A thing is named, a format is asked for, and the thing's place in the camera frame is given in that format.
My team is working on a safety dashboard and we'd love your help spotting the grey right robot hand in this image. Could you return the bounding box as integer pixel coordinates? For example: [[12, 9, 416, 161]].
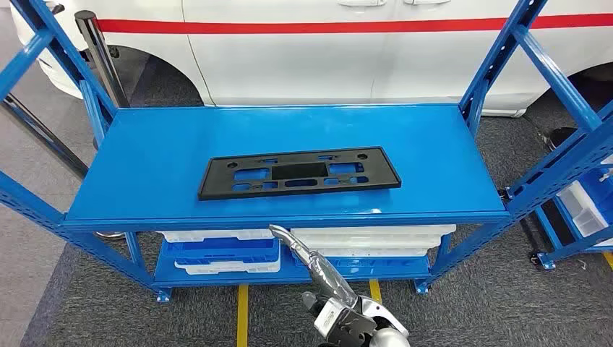
[[267, 223, 360, 311]]

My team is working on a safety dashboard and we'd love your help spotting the black plastic panel part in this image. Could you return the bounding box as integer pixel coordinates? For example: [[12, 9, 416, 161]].
[[197, 145, 402, 202]]

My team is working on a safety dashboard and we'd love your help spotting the blue metal shelf rack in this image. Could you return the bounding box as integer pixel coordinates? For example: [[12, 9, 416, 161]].
[[0, 0, 613, 304], [528, 158, 613, 270]]

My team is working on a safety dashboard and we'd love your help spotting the white car with red stripe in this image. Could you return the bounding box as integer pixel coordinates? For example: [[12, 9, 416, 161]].
[[9, 0, 613, 119]]

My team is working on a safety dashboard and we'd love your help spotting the black round base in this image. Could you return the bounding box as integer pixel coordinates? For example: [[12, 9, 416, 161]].
[[548, 127, 580, 152]]

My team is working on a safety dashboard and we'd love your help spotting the black barrier bar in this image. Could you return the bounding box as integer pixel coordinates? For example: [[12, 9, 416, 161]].
[[0, 93, 90, 178]]

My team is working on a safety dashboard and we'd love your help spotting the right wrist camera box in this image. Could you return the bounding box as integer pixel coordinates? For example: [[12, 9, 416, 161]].
[[301, 292, 380, 347]]

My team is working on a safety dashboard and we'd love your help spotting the black stanchion post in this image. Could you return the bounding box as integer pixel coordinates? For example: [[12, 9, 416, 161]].
[[74, 10, 131, 109]]

